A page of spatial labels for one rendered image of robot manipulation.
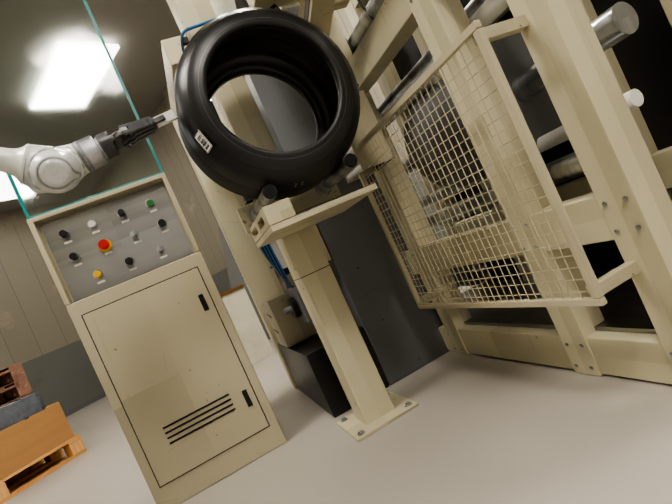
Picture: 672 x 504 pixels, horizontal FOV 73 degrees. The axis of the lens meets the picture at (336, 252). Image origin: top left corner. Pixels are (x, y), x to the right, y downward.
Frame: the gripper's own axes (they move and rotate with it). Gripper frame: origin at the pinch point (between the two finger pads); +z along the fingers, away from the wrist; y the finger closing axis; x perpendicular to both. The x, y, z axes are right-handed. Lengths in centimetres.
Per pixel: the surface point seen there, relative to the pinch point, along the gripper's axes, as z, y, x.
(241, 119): 28.5, 27.7, 1.6
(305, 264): 19, 28, 61
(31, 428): -175, 282, 62
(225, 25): 27.9, -12.0, -12.4
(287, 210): 14.6, -9.4, 43.4
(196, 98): 8.7, -12.0, 3.3
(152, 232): -21, 65, 16
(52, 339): -250, 755, -39
